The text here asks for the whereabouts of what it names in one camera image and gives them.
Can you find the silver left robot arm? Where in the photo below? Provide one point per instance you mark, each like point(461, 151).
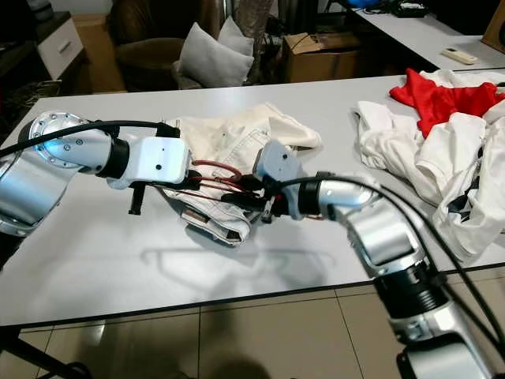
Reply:
point(55, 181)

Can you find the open cardboard box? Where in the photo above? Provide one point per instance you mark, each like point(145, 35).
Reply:
point(319, 63)

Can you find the wooden speaker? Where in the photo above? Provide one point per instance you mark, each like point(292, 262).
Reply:
point(495, 28)

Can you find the white crumpled garment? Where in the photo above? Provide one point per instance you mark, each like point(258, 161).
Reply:
point(387, 134)

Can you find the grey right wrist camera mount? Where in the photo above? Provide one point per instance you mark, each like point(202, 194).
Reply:
point(278, 162)

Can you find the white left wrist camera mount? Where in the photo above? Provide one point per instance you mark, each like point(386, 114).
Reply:
point(162, 162)

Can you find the white table black legs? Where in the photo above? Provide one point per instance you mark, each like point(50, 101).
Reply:
point(205, 268)

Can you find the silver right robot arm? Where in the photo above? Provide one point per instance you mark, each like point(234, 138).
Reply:
point(387, 237)

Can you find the black cabinet white drawer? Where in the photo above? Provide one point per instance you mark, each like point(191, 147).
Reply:
point(61, 47)

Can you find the white remote control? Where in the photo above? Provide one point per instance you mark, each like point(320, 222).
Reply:
point(460, 56)

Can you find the red crumpled garment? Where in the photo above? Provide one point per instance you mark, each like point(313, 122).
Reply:
point(438, 99)

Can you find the grey pillow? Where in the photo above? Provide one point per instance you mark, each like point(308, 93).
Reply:
point(237, 35)
point(213, 63)

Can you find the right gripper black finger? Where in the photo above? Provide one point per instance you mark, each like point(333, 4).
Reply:
point(255, 183)
point(251, 201)

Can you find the brown armchair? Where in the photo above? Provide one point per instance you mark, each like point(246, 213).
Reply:
point(142, 47)

